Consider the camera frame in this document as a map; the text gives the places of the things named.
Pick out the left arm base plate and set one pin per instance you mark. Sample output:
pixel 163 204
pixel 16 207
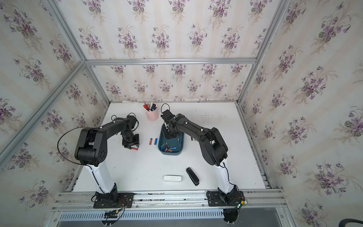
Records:
pixel 105 201

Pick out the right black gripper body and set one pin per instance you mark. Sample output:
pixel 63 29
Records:
pixel 168 134

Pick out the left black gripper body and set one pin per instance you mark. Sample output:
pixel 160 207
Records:
pixel 131 141

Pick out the pink pen cup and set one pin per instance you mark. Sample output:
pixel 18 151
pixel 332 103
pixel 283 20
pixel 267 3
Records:
pixel 152 115

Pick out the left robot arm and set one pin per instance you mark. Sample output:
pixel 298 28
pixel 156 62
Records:
pixel 92 148

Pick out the pens in cup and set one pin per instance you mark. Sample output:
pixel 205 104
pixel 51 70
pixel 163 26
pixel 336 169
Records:
pixel 150 107

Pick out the white eraser case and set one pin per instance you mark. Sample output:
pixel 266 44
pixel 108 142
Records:
pixel 172 178

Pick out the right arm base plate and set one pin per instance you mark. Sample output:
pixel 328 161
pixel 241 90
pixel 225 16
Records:
pixel 219 199

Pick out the black stapler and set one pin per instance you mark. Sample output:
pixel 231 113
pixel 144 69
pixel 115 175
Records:
pixel 192 176

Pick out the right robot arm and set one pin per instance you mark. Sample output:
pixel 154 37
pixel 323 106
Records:
pixel 212 145

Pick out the teal plastic storage box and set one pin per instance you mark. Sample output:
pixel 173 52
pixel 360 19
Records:
pixel 173 146

